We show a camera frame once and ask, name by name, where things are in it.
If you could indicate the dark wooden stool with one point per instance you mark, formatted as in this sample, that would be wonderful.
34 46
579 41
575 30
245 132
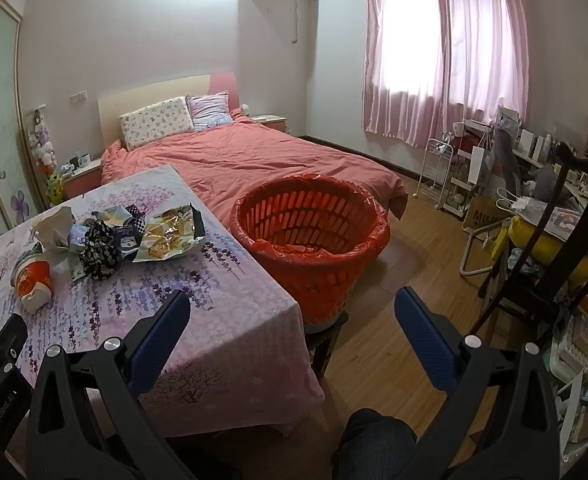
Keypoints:
324 345

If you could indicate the pink nightstand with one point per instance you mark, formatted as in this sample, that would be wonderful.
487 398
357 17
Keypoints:
81 180

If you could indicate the floral tablecloth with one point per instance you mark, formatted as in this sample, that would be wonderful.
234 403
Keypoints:
198 300

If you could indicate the cream and pink bed headboard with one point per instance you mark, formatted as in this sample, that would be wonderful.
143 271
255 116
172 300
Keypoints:
148 92

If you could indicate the dark wooden chair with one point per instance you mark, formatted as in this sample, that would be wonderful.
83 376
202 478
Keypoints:
566 160

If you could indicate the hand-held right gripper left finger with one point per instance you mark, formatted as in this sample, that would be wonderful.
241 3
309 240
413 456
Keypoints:
157 342

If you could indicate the yellow cushion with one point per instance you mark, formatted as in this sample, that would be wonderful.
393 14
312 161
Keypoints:
549 247

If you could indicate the hanging plush toys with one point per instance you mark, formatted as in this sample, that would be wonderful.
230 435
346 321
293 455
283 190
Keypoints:
43 145

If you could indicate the white paper bag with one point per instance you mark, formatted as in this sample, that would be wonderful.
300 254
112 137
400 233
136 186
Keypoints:
481 165

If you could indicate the crumpled grey paper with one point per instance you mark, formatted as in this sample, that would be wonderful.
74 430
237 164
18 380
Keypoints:
53 227

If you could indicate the yellow green plush toy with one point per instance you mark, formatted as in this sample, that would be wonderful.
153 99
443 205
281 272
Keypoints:
55 187

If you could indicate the brown paper bag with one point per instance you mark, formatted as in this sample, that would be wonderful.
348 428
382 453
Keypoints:
481 212

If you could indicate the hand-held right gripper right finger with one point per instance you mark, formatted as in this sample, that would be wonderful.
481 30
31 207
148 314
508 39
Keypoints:
426 342

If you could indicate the black checkered mesh strip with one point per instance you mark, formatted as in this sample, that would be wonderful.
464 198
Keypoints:
98 255

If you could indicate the pink curtain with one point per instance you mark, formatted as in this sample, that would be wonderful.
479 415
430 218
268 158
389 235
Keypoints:
424 60

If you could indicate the white floral pillow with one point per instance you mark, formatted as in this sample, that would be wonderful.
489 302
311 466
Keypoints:
156 122

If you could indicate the red and white noodle cup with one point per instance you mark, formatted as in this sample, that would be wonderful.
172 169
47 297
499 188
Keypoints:
33 285

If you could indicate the gold snack wrapper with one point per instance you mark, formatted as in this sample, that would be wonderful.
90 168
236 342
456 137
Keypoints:
168 237

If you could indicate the printed paper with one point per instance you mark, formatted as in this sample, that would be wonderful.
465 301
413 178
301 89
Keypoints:
559 220

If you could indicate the bed with pink duvet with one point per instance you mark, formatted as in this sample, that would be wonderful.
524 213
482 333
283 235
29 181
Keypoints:
274 160

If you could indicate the white tube frame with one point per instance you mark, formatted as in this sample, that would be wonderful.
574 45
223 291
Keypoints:
466 260

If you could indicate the dark blue snack wrapper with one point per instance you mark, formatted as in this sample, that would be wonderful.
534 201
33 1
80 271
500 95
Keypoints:
126 235

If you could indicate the person's leg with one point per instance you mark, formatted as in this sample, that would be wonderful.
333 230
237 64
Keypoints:
374 445

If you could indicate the wooden nightstand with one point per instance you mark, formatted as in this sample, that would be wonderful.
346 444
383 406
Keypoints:
271 122

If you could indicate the orange plastic basket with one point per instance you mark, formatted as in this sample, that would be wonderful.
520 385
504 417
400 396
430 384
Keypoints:
324 280

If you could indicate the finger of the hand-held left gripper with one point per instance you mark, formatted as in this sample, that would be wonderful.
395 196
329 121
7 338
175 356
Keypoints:
8 340

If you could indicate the pink striped pillow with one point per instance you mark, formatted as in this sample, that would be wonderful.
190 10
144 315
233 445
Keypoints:
208 110

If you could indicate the grey chair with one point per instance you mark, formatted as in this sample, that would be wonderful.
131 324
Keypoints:
506 160

